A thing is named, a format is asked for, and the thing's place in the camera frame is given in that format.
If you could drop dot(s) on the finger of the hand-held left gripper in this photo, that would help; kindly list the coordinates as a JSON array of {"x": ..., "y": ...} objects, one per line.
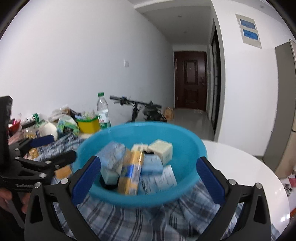
[
  {"x": 44, "y": 140},
  {"x": 62, "y": 157}
]

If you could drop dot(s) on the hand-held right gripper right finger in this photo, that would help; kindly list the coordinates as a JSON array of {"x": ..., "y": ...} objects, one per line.
[{"x": 209, "y": 183}]

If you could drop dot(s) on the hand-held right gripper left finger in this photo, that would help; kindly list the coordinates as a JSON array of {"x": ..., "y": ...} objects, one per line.
[{"x": 86, "y": 180}]

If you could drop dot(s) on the blue plastic basin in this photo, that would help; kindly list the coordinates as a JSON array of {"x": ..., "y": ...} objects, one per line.
[{"x": 185, "y": 148}]

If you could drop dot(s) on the orange and blue box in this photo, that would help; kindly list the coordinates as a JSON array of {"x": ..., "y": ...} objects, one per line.
[{"x": 130, "y": 171}]

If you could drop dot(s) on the light blue packet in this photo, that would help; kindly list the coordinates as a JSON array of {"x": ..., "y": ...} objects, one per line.
[{"x": 159, "y": 180}]

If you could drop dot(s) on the grey-blue box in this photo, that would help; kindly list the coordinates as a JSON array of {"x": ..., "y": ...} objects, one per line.
[{"x": 151, "y": 165}]

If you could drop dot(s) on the white round desktop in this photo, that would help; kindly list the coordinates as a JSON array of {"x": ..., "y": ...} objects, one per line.
[{"x": 242, "y": 166}]

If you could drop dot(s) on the person's left hand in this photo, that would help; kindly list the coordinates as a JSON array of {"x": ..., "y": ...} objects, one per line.
[{"x": 4, "y": 197}]

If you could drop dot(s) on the white rounded object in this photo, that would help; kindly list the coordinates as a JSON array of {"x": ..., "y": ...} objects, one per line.
[{"x": 48, "y": 131}]

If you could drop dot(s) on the clear jar of cereal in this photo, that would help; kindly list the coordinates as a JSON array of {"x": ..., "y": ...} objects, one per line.
[{"x": 30, "y": 134}]

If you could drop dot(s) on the brown hexagonal packet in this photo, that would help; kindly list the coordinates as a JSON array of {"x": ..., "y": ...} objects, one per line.
[{"x": 63, "y": 172}]

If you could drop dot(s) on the pink packet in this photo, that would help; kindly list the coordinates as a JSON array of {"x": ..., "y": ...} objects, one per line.
[{"x": 16, "y": 139}]

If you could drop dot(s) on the small white box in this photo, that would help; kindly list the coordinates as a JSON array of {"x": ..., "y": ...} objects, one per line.
[{"x": 109, "y": 175}]

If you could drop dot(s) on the green tissue box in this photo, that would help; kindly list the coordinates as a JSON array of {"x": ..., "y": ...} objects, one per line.
[{"x": 67, "y": 125}]

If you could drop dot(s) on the clear snack bag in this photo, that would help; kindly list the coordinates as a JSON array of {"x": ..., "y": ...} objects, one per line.
[{"x": 57, "y": 113}]

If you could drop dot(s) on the blue and white box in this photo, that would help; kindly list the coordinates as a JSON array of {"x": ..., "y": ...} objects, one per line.
[{"x": 111, "y": 155}]

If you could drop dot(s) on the yellow bowl with green rim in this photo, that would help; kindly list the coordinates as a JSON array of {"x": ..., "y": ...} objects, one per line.
[{"x": 87, "y": 126}]

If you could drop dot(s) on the packets in yellow bin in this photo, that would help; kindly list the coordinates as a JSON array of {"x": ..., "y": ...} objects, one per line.
[{"x": 87, "y": 115}]

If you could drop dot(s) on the large cream box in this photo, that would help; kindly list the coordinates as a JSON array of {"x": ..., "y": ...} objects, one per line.
[{"x": 161, "y": 150}]

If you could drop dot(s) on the blue plaid cloth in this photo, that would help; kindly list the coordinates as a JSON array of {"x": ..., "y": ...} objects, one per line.
[{"x": 129, "y": 220}]

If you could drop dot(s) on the clear water bottle green cap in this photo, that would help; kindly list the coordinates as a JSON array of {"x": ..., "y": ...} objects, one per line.
[{"x": 103, "y": 115}]

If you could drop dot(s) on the small cream box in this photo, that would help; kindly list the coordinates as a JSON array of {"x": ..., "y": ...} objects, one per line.
[{"x": 138, "y": 147}]

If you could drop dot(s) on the colourful floor clutter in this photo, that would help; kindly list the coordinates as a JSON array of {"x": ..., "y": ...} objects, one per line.
[{"x": 289, "y": 183}]

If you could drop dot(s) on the cardboard box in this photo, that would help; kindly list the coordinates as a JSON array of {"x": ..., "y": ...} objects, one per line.
[{"x": 169, "y": 113}]

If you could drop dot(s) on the black bicycle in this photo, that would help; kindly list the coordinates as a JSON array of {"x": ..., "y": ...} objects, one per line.
[{"x": 150, "y": 114}]

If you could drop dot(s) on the dark glass sliding door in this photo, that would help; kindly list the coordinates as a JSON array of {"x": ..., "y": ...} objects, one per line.
[{"x": 215, "y": 81}]

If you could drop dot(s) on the dark brown door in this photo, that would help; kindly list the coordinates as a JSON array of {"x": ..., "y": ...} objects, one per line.
[{"x": 189, "y": 81}]

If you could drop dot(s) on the grey cabinet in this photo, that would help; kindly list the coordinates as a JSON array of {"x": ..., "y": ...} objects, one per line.
[{"x": 284, "y": 104}]

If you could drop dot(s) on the wall panel with blue windows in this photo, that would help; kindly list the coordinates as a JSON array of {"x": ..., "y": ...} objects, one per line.
[{"x": 248, "y": 30}]

